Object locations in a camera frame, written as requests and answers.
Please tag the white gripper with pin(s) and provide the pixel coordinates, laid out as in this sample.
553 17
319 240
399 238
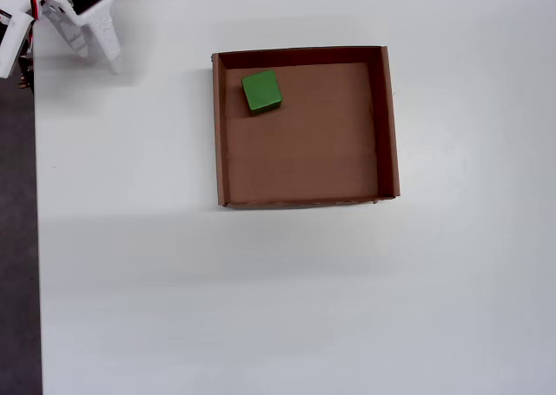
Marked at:
92 18

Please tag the green cube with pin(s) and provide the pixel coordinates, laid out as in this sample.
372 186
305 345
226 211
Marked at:
260 91

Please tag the brown cardboard box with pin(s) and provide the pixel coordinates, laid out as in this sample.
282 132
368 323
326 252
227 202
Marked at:
304 152

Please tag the small metal connector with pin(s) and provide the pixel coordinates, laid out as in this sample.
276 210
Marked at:
26 76

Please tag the white wrist camera plate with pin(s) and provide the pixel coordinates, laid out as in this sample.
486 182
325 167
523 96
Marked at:
13 43

